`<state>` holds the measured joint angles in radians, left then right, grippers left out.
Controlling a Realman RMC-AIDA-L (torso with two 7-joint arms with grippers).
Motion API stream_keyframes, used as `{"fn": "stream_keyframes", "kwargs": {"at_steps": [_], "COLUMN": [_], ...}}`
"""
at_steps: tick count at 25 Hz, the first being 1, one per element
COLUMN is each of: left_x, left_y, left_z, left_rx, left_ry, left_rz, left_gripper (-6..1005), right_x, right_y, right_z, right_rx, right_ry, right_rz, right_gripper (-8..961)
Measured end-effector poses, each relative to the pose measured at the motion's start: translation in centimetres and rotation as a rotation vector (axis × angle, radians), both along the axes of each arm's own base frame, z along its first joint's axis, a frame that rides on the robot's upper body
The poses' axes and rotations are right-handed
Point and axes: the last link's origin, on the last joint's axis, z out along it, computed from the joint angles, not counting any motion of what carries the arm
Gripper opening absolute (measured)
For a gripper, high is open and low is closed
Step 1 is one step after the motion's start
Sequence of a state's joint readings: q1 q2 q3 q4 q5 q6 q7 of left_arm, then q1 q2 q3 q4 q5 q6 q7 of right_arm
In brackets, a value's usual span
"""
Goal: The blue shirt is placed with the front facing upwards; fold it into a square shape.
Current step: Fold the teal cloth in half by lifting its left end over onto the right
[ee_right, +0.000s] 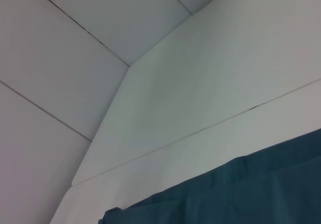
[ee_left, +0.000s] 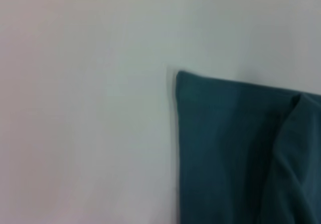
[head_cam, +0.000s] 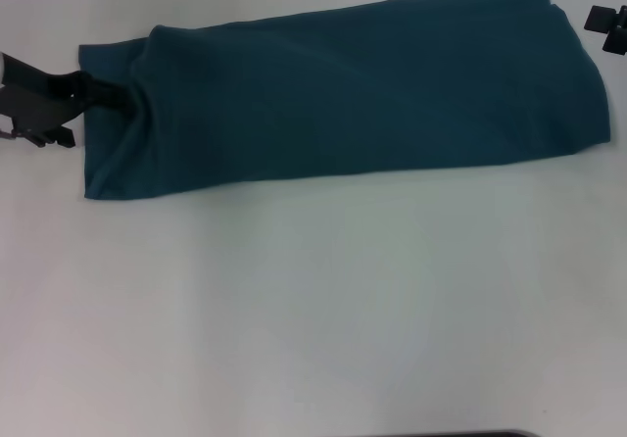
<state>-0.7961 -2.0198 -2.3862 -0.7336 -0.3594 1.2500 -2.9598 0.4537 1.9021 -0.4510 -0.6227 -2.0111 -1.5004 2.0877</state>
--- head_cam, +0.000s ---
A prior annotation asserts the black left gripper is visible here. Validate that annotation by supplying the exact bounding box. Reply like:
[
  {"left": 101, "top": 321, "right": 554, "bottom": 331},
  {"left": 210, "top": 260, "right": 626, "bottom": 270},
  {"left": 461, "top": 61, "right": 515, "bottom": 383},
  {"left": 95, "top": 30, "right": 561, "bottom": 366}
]
[{"left": 0, "top": 50, "right": 141, "bottom": 149}]

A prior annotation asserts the teal FREE! print t-shirt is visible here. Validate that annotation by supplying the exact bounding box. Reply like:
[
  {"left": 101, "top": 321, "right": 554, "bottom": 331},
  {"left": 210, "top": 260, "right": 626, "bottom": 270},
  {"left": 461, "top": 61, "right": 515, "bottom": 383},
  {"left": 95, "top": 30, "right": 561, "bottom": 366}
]
[{"left": 77, "top": 0, "right": 612, "bottom": 202}]

